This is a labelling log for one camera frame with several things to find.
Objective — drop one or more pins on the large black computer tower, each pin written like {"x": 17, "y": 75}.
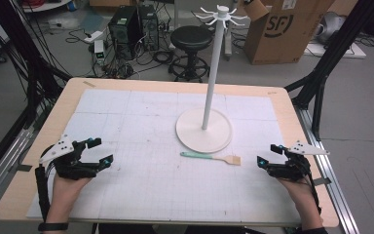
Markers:
{"x": 124, "y": 31}

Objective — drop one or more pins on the person's left hand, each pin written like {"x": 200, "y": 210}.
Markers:
{"x": 67, "y": 186}

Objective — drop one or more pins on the large cardboard box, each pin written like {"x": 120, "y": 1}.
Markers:
{"x": 282, "y": 31}

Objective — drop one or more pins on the slim black computer tower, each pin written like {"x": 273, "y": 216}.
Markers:
{"x": 148, "y": 27}

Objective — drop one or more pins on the white flat board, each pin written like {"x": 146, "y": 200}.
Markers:
{"x": 337, "y": 50}

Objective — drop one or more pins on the white grid mat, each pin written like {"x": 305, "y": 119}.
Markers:
{"x": 162, "y": 182}

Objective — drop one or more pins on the brown tape strip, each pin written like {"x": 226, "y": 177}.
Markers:
{"x": 89, "y": 84}

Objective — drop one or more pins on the aluminium rail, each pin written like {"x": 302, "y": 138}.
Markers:
{"x": 3, "y": 169}
{"x": 331, "y": 175}

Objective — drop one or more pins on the black tape piece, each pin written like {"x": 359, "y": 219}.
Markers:
{"x": 323, "y": 181}
{"x": 24, "y": 168}

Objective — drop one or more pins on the white hook stand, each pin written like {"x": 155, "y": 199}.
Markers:
{"x": 207, "y": 107}

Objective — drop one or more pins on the black round stool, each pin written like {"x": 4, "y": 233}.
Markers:
{"x": 191, "y": 48}

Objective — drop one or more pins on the person's right hand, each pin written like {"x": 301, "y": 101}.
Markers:
{"x": 294, "y": 190}

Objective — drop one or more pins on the grey round appliance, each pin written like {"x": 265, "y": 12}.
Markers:
{"x": 329, "y": 27}

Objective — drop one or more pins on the round white table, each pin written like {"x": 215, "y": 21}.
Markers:
{"x": 45, "y": 5}

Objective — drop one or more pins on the white power strip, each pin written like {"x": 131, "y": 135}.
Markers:
{"x": 93, "y": 36}

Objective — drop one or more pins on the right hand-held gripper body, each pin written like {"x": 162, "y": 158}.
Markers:
{"x": 293, "y": 164}

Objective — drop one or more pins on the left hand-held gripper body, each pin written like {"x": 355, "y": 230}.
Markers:
{"x": 67, "y": 164}

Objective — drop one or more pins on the black metal frame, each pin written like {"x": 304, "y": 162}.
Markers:
{"x": 331, "y": 55}
{"x": 29, "y": 58}

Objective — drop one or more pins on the small white device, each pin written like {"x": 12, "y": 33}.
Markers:
{"x": 99, "y": 51}

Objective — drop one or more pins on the black wristband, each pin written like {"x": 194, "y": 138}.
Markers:
{"x": 53, "y": 226}

